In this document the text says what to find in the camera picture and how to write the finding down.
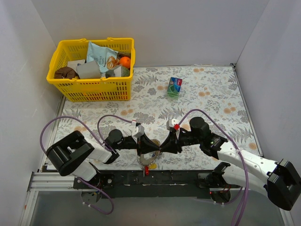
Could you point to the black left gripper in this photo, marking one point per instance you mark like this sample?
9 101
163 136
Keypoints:
140 144

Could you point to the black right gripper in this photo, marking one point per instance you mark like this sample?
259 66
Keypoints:
177 142

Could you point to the large metal key ring disc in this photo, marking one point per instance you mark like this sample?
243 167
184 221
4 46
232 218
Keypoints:
148 161

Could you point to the yellow key tag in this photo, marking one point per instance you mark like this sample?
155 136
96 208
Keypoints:
152 166

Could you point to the red key tag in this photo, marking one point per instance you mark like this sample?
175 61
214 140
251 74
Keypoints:
146 169

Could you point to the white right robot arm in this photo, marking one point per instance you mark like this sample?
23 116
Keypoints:
278 180

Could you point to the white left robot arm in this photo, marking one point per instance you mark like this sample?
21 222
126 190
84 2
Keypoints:
69 154

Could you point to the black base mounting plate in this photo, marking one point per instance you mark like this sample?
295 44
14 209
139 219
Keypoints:
156 183

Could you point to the floral patterned table mat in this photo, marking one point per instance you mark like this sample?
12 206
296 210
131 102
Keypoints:
212 93

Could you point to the green blue sponge pack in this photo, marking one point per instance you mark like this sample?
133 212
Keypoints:
174 87

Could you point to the yellow plastic shopping basket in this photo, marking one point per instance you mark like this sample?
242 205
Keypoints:
100 89

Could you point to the green avocado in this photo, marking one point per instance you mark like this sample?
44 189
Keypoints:
125 72

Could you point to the orange fruit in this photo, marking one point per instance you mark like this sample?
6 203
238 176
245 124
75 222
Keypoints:
125 62

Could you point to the grey cardboard box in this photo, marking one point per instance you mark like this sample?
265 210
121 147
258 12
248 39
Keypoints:
89 70

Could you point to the light blue chips bag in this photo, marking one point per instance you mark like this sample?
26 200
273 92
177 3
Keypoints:
104 56

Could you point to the white carton in basket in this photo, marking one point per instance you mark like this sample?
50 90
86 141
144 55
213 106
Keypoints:
73 64

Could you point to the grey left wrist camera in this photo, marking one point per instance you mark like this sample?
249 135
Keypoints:
138 131

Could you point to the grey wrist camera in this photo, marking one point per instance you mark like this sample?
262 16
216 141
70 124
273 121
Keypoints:
138 131
171 123

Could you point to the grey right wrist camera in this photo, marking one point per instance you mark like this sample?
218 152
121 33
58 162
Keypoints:
171 123

